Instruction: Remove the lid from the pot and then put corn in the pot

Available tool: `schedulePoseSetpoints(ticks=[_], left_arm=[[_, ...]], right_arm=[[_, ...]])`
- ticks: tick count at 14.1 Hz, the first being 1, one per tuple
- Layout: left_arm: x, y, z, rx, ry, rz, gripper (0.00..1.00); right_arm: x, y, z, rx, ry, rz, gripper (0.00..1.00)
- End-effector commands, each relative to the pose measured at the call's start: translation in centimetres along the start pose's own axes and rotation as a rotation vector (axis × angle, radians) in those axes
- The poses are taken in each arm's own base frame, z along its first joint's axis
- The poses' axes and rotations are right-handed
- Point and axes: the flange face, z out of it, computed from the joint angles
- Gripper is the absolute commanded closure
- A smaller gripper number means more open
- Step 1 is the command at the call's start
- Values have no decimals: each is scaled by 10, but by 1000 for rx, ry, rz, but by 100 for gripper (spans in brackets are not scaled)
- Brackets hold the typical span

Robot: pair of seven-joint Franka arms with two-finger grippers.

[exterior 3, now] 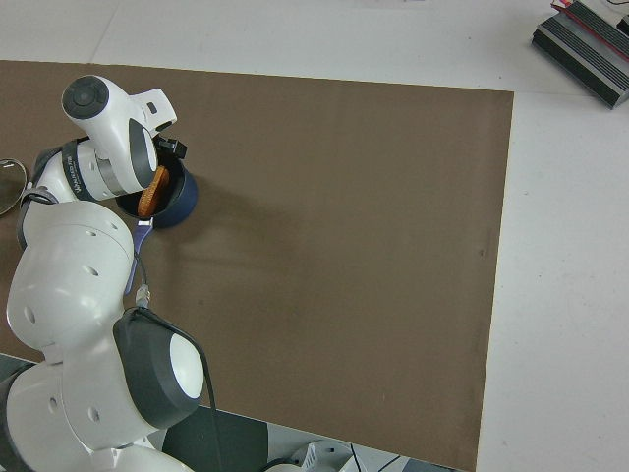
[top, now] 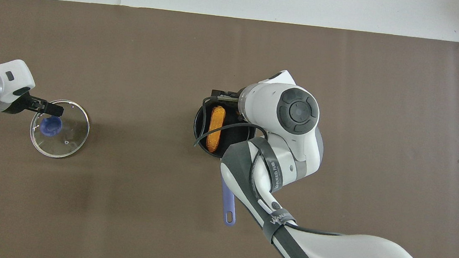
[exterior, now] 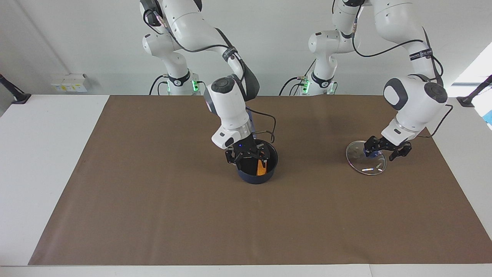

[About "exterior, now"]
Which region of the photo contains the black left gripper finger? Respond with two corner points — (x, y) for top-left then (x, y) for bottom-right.
(389, 143), (412, 161)
(363, 137), (379, 157)

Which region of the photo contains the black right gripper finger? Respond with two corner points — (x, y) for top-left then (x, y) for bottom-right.
(256, 143), (269, 170)
(225, 148), (243, 170)

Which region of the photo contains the glass lid with blue knob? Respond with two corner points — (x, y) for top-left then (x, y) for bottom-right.
(346, 140), (387, 176)

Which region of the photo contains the dark blue saucepan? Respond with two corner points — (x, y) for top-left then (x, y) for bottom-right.
(235, 108), (279, 184)

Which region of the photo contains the black clamp stand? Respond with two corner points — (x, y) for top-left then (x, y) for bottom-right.
(457, 75), (492, 107)
(0, 73), (32, 104)

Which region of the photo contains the brown table mat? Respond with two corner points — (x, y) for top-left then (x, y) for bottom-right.
(28, 95), (492, 266)

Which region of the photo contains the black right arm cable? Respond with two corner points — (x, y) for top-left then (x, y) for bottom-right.
(143, 0), (276, 144)

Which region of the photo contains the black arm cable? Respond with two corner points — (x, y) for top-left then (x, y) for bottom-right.
(352, 8), (454, 138)
(143, 0), (276, 144)

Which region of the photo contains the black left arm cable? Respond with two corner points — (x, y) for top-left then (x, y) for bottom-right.
(352, 8), (454, 138)

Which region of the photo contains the black base cable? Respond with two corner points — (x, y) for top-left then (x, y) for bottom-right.
(149, 75), (170, 95)
(279, 62), (317, 96)

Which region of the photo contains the white yellow wall socket box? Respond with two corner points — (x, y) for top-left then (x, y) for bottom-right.
(51, 74), (88, 93)

